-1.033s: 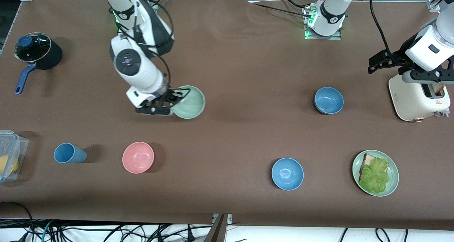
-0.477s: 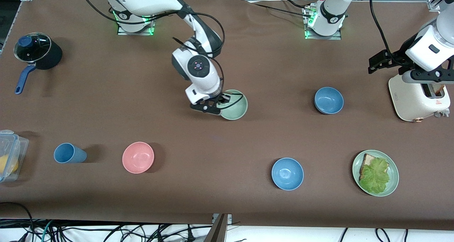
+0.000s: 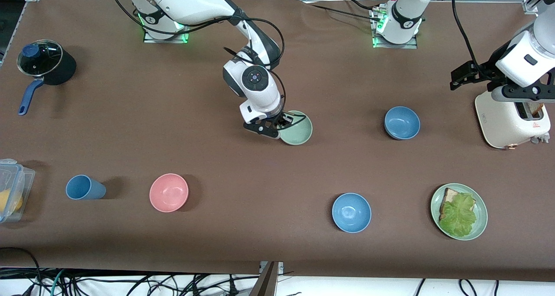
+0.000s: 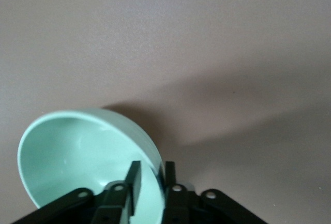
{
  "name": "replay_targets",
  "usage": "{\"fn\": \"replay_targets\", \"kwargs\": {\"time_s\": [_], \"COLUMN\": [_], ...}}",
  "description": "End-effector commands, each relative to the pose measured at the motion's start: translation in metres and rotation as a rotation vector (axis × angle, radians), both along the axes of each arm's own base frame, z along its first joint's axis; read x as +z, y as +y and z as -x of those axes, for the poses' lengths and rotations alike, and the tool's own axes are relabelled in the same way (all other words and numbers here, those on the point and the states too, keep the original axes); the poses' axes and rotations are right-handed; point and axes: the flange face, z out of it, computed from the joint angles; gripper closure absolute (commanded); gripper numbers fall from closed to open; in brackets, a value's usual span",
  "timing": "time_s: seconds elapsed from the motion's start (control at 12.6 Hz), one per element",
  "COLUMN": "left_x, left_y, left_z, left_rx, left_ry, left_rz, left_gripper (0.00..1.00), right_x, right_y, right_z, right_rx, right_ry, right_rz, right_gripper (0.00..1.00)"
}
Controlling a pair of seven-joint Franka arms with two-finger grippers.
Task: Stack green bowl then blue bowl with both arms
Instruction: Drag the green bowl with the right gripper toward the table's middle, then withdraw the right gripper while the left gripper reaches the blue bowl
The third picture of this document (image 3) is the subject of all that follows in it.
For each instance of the green bowl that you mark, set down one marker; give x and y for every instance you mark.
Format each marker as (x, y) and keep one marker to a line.
(299, 133)

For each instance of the blue bowl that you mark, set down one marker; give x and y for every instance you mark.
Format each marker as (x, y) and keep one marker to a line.
(351, 213)
(402, 122)

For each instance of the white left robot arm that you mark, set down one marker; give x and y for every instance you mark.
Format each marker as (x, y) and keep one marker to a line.
(405, 14)

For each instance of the pink bowl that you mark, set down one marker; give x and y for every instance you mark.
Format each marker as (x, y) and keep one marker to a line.
(168, 193)

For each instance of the brown toast slice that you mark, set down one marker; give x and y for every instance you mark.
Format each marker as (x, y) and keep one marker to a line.
(537, 109)

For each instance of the cream white toaster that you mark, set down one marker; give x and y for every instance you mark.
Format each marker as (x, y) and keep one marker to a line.
(507, 122)

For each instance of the bread slice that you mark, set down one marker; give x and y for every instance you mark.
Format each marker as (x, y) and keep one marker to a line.
(448, 197)

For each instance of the green lettuce leaf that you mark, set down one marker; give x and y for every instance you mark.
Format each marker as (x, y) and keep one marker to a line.
(459, 216)

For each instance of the green plate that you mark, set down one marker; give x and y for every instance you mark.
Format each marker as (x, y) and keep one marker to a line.
(480, 220)

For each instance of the blue cup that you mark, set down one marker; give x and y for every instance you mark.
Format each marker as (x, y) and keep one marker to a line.
(84, 187)

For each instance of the clear plastic container blue lid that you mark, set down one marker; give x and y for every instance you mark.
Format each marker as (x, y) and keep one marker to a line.
(13, 174)

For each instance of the yellow food item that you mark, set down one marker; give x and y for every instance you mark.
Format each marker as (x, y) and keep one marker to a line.
(8, 203)

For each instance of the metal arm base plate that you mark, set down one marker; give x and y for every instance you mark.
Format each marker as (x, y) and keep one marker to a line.
(167, 39)
(414, 43)

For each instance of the metal table bracket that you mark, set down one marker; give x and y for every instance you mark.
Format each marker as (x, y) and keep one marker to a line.
(266, 283)

